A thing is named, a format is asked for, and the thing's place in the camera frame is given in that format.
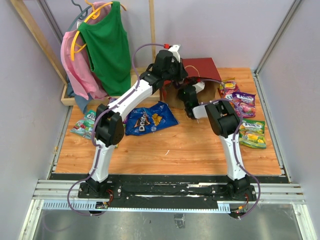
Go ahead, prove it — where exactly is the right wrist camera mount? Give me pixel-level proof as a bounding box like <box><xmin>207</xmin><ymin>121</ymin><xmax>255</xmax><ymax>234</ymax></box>
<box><xmin>191</xmin><ymin>77</ymin><xmax>205</xmax><ymax>94</ymax></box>

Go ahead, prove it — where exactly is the aluminium corner profile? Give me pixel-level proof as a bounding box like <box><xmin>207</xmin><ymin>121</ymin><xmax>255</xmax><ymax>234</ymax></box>
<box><xmin>37</xmin><ymin>0</ymin><xmax>63</xmax><ymax>43</ymax></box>
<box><xmin>253</xmin><ymin>0</ymin><xmax>304</xmax><ymax>76</ymax></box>

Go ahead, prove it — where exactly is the orange snack packet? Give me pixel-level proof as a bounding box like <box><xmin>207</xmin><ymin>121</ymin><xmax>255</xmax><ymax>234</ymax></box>
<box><xmin>218</xmin><ymin>78</ymin><xmax>240</xmax><ymax>100</ymax></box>

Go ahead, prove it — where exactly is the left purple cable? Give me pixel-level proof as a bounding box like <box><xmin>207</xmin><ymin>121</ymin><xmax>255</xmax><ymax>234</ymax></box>
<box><xmin>67</xmin><ymin>42</ymin><xmax>166</xmax><ymax>217</ymax></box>

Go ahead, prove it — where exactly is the green tank top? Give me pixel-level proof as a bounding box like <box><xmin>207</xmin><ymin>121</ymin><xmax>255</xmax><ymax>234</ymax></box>
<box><xmin>76</xmin><ymin>1</ymin><xmax>132</xmax><ymax>97</ymax></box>

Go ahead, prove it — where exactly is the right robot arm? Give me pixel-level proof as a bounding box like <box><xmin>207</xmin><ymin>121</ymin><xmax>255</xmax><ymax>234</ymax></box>
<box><xmin>177</xmin><ymin>85</ymin><xmax>256</xmax><ymax>201</ymax></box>

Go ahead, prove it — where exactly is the grey clothes hanger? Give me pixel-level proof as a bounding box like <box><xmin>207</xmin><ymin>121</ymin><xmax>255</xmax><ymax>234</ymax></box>
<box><xmin>67</xmin><ymin>0</ymin><xmax>92</xmax><ymax>32</ymax></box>

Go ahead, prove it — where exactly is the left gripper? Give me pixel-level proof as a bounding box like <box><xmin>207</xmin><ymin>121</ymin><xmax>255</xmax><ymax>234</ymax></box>
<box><xmin>163</xmin><ymin>57</ymin><xmax>189</xmax><ymax>82</ymax></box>

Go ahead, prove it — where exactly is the teal snack packet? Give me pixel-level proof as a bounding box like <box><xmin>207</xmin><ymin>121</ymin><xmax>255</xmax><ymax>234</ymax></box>
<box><xmin>70</xmin><ymin>110</ymin><xmax>96</xmax><ymax>140</ymax></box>

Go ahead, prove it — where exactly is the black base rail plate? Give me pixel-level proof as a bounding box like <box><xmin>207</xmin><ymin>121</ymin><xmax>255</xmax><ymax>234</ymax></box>
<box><xmin>77</xmin><ymin>174</ymin><xmax>259</xmax><ymax>211</ymax></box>

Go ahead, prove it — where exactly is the yellow clothes hanger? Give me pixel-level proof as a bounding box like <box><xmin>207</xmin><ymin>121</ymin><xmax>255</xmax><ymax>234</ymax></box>
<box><xmin>70</xmin><ymin>1</ymin><xmax>127</xmax><ymax>61</ymax></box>

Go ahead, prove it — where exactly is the red brown paper bag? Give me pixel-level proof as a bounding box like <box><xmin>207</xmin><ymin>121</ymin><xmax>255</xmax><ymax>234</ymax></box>
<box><xmin>161</xmin><ymin>57</ymin><xmax>222</xmax><ymax>110</ymax></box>

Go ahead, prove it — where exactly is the aluminium corner profile left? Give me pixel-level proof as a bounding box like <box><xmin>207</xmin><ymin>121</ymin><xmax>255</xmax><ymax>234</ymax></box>
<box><xmin>37</xmin><ymin>0</ymin><xmax>63</xmax><ymax>43</ymax></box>

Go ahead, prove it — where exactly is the pink shirt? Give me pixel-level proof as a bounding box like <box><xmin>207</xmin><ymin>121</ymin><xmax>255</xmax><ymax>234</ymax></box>
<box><xmin>58</xmin><ymin>1</ymin><xmax>108</xmax><ymax>101</ymax></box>

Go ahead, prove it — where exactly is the blue grey cloth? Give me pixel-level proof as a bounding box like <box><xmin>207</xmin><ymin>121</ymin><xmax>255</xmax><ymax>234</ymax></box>
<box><xmin>66</xmin><ymin>82</ymin><xmax>92</xmax><ymax>114</ymax></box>

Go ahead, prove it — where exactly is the aluminium corner profile right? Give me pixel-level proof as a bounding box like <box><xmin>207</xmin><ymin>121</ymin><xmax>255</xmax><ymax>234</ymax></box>
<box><xmin>253</xmin><ymin>0</ymin><xmax>304</xmax><ymax>76</ymax></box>

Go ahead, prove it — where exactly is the blue Doritos chip bag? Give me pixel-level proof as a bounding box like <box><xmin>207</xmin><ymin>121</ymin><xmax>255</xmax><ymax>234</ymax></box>
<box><xmin>124</xmin><ymin>101</ymin><xmax>179</xmax><ymax>136</ymax></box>

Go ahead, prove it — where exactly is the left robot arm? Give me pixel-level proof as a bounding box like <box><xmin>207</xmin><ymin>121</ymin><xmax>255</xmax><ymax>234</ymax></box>
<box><xmin>86</xmin><ymin>44</ymin><xmax>188</xmax><ymax>198</ymax></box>

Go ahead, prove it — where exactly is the wooden rack frame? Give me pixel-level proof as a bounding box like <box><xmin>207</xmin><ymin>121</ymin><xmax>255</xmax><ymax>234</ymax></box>
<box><xmin>11</xmin><ymin>0</ymin><xmax>156</xmax><ymax>106</ymax></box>

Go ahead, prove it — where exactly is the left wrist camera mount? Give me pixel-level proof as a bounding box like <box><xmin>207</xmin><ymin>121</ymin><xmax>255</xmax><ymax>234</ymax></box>
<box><xmin>163</xmin><ymin>43</ymin><xmax>181</xmax><ymax>63</ymax></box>

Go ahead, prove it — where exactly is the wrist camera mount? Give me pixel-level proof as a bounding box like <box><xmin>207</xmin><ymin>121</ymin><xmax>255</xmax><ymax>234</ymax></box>
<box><xmin>163</xmin><ymin>43</ymin><xmax>181</xmax><ymax>63</ymax></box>
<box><xmin>191</xmin><ymin>77</ymin><xmax>205</xmax><ymax>94</ymax></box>

